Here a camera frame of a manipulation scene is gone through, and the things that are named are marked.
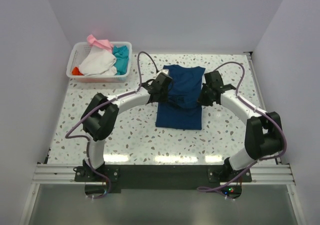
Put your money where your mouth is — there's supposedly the blue mickey t-shirt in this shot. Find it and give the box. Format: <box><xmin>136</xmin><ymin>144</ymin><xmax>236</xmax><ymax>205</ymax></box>
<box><xmin>155</xmin><ymin>64</ymin><xmax>206</xmax><ymax>131</ymax></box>

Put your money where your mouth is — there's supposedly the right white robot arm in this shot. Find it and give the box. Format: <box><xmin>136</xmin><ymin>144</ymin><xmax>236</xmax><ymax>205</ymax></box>
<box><xmin>197</xmin><ymin>71</ymin><xmax>287</xmax><ymax>177</ymax></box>

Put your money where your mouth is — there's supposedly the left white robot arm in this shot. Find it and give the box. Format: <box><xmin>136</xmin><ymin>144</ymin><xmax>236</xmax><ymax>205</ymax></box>
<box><xmin>81</xmin><ymin>69</ymin><xmax>173</xmax><ymax>170</ymax></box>

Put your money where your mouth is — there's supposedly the teal t-shirt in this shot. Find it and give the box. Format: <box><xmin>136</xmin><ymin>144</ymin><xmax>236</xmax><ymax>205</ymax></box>
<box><xmin>112</xmin><ymin>45</ymin><xmax>129</xmax><ymax>75</ymax></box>

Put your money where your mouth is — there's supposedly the white t-shirt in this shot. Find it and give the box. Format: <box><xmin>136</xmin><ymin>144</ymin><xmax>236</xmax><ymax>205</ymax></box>
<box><xmin>78</xmin><ymin>46</ymin><xmax>117</xmax><ymax>76</ymax></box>

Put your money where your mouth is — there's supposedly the pink t-shirt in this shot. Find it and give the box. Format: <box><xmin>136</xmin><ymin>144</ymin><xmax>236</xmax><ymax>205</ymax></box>
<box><xmin>86</xmin><ymin>34</ymin><xmax>114</xmax><ymax>53</ymax></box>

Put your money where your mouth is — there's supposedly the orange t-shirt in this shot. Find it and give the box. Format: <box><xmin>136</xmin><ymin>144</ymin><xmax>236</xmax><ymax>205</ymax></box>
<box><xmin>71</xmin><ymin>67</ymin><xmax>83</xmax><ymax>76</ymax></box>

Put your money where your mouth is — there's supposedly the white plastic laundry basket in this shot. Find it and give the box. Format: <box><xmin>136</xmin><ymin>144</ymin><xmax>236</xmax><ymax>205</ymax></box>
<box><xmin>66</xmin><ymin>41</ymin><xmax>133</xmax><ymax>83</ymax></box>

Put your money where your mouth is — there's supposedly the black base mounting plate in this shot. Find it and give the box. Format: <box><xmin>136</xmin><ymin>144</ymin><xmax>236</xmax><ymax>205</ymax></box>
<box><xmin>73</xmin><ymin>162</ymin><xmax>241</xmax><ymax>195</ymax></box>

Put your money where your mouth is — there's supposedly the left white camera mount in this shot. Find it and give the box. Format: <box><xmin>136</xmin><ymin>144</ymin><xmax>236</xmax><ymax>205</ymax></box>
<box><xmin>156</xmin><ymin>69</ymin><xmax>169</xmax><ymax>76</ymax></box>

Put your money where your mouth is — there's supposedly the aluminium frame rail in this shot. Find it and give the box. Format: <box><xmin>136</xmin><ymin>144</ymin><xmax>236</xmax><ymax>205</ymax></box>
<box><xmin>21</xmin><ymin>147</ymin><xmax>78</xmax><ymax>223</ymax></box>

